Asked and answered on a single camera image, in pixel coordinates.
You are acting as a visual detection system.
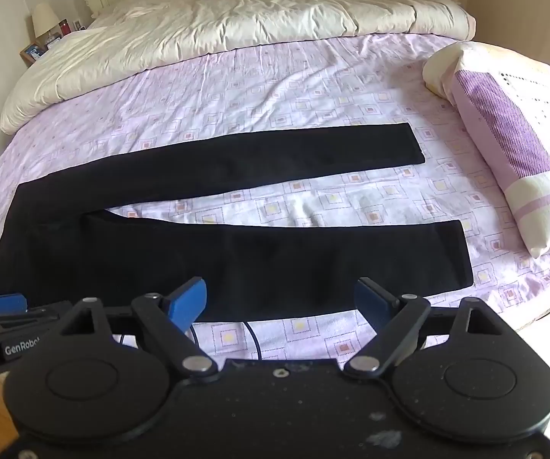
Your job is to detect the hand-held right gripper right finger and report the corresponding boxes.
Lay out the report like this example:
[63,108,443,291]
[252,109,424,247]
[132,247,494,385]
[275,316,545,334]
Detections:
[344,276,506,378]

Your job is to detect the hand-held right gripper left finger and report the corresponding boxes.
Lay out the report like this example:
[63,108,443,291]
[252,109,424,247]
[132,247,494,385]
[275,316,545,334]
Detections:
[59,276,219,378]

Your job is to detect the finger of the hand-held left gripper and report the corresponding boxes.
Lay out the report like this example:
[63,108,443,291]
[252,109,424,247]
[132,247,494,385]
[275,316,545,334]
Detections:
[0,293,73,334]

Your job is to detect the black pants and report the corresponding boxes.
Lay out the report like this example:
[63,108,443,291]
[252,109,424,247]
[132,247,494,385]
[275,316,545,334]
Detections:
[0,123,475,322]

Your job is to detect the purple patterned pillow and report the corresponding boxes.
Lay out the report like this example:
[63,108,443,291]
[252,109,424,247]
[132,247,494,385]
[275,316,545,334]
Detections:
[422,41,550,259]

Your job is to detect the bed with pink patterned sheet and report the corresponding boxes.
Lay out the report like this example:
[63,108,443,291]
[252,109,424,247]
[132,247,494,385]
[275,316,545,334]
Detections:
[0,33,550,360]

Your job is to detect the wooden nightstand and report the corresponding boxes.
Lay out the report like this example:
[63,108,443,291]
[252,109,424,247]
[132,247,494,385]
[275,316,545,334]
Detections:
[19,19,89,68]

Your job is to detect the cream duvet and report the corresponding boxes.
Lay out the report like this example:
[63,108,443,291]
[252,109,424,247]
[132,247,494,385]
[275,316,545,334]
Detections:
[0,0,476,135]

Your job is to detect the white table lamp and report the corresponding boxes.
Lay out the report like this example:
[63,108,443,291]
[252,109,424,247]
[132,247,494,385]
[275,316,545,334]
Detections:
[32,2,60,38]

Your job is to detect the black cable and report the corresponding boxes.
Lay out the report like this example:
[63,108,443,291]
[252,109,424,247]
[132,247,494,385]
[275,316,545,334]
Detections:
[243,320,264,360]

